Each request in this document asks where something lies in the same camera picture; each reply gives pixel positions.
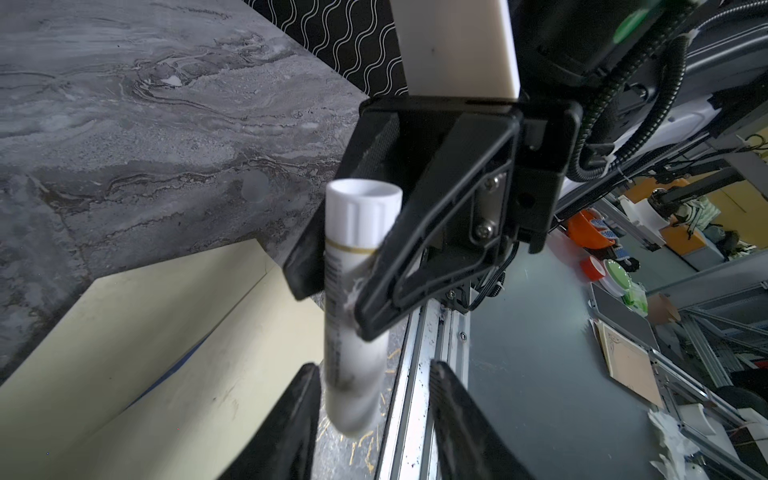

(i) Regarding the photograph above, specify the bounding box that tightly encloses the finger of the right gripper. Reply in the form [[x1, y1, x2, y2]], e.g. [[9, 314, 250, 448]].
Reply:
[[283, 112, 401, 300]]

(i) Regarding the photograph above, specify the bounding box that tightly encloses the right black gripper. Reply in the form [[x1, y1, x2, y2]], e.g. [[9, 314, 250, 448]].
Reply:
[[355, 97, 581, 341]]

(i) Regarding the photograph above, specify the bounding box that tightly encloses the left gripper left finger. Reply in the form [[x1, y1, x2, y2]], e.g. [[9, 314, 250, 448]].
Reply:
[[220, 363, 321, 480]]

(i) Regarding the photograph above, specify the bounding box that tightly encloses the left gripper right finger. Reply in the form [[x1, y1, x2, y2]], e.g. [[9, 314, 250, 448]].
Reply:
[[429, 360, 534, 480]]

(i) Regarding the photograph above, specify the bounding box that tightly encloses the white glue stick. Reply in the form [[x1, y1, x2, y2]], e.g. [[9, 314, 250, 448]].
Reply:
[[322, 178, 404, 438]]

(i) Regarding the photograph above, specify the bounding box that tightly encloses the cream yellow envelope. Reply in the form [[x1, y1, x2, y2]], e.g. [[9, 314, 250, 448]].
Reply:
[[1, 240, 323, 479]]

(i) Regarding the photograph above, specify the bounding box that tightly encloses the blue bordered white letter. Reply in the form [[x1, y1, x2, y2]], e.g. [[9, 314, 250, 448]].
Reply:
[[126, 337, 207, 409]]

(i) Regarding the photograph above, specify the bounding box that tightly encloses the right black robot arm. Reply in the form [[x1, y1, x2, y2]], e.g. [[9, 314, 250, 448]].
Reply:
[[334, 1, 767, 340]]

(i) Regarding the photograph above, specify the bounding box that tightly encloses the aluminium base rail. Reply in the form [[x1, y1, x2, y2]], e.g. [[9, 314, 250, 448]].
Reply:
[[374, 300, 471, 479]]

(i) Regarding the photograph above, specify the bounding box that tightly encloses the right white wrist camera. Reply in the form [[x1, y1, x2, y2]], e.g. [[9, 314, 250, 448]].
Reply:
[[390, 0, 521, 100]]

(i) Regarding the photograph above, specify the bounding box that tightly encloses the right black corrugated cable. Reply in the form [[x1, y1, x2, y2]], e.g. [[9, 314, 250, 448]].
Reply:
[[566, 0, 768, 184]]

